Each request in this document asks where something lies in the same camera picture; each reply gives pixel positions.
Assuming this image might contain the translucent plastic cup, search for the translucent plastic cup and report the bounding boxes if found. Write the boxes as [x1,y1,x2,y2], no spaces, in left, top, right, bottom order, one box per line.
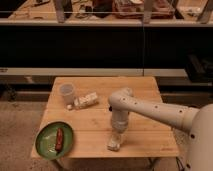
[59,84,75,105]

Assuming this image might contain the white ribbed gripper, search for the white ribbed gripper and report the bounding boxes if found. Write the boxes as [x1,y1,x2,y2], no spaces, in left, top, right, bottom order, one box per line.
[111,110,129,144]

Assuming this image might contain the red sausage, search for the red sausage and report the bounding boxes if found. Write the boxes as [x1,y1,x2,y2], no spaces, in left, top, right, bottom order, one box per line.
[55,128,63,153]

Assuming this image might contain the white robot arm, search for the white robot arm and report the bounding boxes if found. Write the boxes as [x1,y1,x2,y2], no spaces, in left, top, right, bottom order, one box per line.
[108,88,213,171]

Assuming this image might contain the wooden table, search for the wooden table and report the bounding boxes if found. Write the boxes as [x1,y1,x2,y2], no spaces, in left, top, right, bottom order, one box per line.
[30,76,180,171]

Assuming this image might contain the green plate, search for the green plate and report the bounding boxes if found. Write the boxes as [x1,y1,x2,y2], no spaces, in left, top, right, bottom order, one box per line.
[35,121,74,160]

